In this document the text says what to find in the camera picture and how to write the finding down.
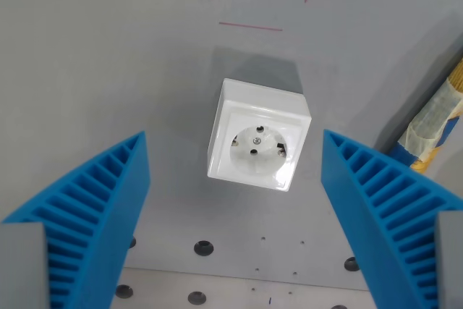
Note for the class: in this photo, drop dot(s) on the white wall power socket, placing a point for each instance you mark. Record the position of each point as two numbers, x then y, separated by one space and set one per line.
258 135

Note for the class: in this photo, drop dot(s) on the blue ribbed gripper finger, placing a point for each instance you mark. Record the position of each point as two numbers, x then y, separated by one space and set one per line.
90 207
390 207

